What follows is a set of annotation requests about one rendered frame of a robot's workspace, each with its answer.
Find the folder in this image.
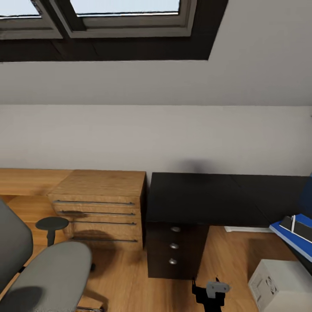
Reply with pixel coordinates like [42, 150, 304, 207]
[269, 214, 312, 263]

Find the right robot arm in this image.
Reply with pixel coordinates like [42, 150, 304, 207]
[192, 279, 230, 312]

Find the notebook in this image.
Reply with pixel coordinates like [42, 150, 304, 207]
[280, 216, 312, 242]

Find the swivel chair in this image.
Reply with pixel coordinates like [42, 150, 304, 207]
[0, 201, 104, 312]

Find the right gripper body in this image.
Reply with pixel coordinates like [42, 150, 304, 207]
[195, 287, 224, 312]

